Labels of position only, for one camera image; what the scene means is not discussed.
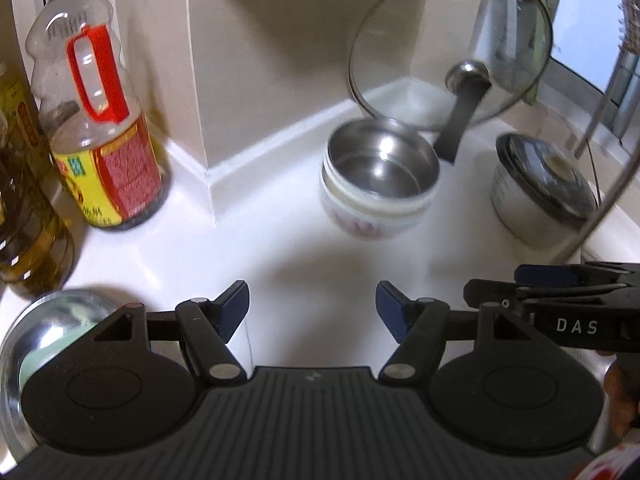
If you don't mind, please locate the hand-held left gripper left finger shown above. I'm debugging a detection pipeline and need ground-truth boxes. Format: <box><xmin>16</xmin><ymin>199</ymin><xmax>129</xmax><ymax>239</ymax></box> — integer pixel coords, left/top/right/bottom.
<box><xmin>92</xmin><ymin>280</ymin><xmax>250</xmax><ymax>386</ymax></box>

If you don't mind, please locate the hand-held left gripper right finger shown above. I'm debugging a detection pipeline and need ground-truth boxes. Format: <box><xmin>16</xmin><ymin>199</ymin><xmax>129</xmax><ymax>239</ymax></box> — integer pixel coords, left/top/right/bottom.
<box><xmin>375</xmin><ymin>281</ymin><xmax>534</xmax><ymax>384</ymax></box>

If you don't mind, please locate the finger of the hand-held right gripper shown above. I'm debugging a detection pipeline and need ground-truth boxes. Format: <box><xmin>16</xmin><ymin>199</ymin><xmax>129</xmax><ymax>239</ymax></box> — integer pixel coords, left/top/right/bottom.
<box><xmin>514</xmin><ymin>261</ymin><xmax>640</xmax><ymax>287</ymax></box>
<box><xmin>463</xmin><ymin>279</ymin><xmax>640</xmax><ymax>314</ymax></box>

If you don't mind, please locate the white floral bowl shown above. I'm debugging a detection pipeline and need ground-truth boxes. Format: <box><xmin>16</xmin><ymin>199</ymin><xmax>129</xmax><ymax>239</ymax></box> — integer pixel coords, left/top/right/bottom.
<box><xmin>322</xmin><ymin>190</ymin><xmax>432</xmax><ymax>241</ymax></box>

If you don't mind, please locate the steel bowl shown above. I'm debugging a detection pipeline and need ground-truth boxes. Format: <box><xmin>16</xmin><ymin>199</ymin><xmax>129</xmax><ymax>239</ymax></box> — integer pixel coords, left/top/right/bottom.
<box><xmin>327</xmin><ymin>118</ymin><xmax>441</xmax><ymax>202</ymax></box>

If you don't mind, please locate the person's right hand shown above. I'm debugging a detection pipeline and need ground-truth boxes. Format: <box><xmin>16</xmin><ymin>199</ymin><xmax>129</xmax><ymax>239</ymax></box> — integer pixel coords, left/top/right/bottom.
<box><xmin>602</xmin><ymin>355</ymin><xmax>640</xmax><ymax>439</ymax></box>

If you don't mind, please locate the steel container with black lid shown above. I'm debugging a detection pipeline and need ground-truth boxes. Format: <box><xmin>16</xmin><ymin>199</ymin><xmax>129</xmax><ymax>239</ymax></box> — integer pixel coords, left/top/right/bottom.
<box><xmin>489</xmin><ymin>132</ymin><xmax>601</xmax><ymax>252</ymax></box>

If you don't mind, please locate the large cooking oil bottle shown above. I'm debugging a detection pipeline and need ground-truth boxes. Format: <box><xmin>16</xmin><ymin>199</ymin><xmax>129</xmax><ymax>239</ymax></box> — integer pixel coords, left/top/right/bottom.
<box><xmin>0</xmin><ymin>109</ymin><xmax>77</xmax><ymax>299</ymax></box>

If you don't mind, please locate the window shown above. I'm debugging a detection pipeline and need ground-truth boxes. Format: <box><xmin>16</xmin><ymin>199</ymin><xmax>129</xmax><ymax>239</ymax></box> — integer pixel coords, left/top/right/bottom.
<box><xmin>547</xmin><ymin>0</ymin><xmax>640</xmax><ymax>142</ymax></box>

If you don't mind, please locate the yellow-label oil bottle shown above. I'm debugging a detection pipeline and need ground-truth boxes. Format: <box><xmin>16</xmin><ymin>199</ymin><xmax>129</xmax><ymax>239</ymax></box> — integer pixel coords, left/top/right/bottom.
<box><xmin>0</xmin><ymin>62</ymin><xmax>52</xmax><ymax>192</ymax></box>

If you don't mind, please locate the red-handled soy sauce bottle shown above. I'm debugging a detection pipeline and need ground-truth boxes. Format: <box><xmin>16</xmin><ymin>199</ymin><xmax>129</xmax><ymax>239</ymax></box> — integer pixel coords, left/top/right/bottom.
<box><xmin>24</xmin><ymin>0</ymin><xmax>174</xmax><ymax>234</ymax></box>

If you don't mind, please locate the glass lid with black handle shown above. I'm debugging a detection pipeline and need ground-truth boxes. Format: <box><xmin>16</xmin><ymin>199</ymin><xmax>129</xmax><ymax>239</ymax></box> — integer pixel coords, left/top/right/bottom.
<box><xmin>347</xmin><ymin>0</ymin><xmax>554</xmax><ymax>166</ymax></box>

